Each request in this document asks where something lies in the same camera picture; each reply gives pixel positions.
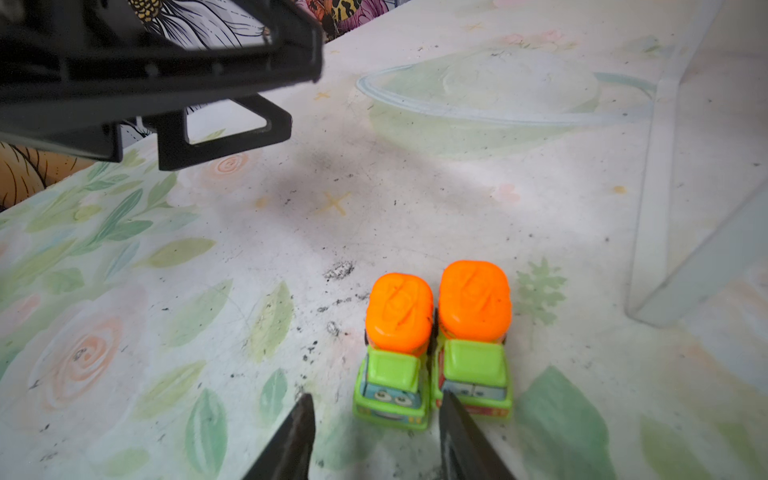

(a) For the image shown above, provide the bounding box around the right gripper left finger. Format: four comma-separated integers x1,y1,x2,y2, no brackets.
242,393,316,480

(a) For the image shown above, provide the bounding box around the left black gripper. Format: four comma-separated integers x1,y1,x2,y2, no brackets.
1,1,324,171

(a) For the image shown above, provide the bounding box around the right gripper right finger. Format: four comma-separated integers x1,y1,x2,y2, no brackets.
439,392,516,480

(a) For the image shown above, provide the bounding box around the orange green toy car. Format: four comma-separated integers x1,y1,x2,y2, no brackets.
353,273,435,431
430,260,513,419

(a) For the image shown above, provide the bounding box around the wooden two-tier white-frame shelf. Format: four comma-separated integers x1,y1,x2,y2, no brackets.
626,1,767,328

